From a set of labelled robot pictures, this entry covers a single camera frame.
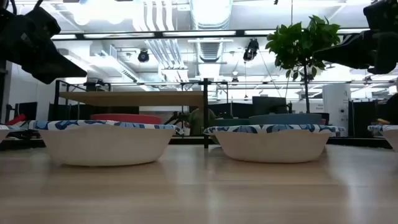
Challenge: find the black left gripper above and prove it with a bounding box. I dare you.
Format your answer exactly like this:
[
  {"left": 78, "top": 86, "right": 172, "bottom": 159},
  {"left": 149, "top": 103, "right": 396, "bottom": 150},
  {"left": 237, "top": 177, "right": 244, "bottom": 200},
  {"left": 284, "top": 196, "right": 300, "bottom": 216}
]
[{"left": 0, "top": 9, "right": 88, "bottom": 85}]

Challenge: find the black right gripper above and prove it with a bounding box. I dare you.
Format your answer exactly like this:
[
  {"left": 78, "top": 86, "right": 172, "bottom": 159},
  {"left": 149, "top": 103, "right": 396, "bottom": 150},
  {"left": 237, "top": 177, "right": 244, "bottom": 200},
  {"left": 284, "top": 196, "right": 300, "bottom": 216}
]
[{"left": 312, "top": 29, "right": 398, "bottom": 75}]

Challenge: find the blue patterned paper bowl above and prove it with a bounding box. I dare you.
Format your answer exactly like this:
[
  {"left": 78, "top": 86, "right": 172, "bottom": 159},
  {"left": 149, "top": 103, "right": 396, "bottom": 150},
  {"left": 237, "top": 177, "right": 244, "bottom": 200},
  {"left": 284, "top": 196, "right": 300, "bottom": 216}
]
[
  {"left": 27, "top": 119, "right": 184, "bottom": 167},
  {"left": 0, "top": 123, "right": 28, "bottom": 144},
  {"left": 367, "top": 124, "right": 398, "bottom": 152},
  {"left": 203, "top": 124, "right": 346, "bottom": 164}
]

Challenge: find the red plastic bowl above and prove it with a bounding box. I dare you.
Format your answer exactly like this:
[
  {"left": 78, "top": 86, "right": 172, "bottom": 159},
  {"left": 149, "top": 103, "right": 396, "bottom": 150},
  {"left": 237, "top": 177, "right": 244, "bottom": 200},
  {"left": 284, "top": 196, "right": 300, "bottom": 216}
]
[{"left": 90, "top": 113, "right": 163, "bottom": 125}]

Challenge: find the green potted plant black pot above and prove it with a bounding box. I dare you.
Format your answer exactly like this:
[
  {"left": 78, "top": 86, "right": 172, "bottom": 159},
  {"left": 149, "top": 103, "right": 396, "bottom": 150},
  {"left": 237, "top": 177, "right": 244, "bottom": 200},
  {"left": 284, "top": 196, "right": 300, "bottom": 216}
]
[{"left": 265, "top": 14, "right": 342, "bottom": 114}]

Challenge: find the red background object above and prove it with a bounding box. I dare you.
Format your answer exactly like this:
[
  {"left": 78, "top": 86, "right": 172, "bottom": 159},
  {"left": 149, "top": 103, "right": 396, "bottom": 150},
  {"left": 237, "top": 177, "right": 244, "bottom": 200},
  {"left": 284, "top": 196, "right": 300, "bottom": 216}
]
[{"left": 4, "top": 113, "right": 27, "bottom": 126}]

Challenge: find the black background cabinet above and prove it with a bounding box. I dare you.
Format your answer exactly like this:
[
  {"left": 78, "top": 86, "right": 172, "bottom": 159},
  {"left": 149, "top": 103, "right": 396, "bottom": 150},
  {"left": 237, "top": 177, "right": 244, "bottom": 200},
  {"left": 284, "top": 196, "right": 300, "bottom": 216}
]
[{"left": 348, "top": 99, "right": 379, "bottom": 138}]

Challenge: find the black hanging ceiling fixture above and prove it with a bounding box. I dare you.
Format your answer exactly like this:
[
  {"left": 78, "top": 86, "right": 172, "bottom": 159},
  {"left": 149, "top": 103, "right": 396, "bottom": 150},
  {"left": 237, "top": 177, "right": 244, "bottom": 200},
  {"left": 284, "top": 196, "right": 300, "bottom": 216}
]
[
  {"left": 243, "top": 38, "right": 260, "bottom": 62},
  {"left": 137, "top": 49, "right": 150, "bottom": 63}
]

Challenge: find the dark background monitor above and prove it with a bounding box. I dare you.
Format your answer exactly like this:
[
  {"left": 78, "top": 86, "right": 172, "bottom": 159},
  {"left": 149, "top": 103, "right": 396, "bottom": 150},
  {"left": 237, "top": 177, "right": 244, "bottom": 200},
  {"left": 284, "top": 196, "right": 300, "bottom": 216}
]
[{"left": 251, "top": 96, "right": 287, "bottom": 115}]

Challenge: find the person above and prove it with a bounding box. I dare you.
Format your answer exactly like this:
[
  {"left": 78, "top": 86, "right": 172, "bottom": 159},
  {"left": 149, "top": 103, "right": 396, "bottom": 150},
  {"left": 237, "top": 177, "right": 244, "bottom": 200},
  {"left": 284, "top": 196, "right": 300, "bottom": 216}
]
[{"left": 187, "top": 107, "right": 218, "bottom": 137}]

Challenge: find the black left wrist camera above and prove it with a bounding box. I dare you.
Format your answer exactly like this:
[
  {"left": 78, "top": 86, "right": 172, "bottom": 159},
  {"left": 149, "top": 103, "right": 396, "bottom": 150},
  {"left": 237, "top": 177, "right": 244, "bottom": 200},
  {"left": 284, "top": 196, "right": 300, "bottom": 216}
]
[{"left": 24, "top": 6, "right": 62, "bottom": 40}]

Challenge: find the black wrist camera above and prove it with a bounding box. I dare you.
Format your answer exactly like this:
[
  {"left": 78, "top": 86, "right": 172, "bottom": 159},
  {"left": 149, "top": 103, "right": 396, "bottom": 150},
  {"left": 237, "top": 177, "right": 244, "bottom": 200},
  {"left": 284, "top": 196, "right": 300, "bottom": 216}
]
[
  {"left": 24, "top": 6, "right": 62, "bottom": 40},
  {"left": 363, "top": 0, "right": 398, "bottom": 32}
]

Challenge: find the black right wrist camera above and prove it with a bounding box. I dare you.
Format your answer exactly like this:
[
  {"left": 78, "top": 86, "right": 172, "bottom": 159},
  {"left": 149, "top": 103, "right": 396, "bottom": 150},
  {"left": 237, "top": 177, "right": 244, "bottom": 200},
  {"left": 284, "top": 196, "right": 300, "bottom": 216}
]
[{"left": 363, "top": 0, "right": 398, "bottom": 32}]

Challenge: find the wooden shelf with black frame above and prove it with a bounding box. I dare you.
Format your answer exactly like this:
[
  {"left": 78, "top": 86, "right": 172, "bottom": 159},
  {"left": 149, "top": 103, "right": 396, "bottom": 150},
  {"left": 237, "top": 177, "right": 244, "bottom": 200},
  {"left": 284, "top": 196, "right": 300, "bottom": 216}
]
[{"left": 53, "top": 78, "right": 210, "bottom": 149}]

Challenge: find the black aluminium table frame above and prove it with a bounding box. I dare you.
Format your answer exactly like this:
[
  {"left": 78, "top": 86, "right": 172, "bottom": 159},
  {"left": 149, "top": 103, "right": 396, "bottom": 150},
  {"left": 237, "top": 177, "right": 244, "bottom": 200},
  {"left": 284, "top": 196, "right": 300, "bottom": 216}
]
[{"left": 0, "top": 28, "right": 398, "bottom": 150}]

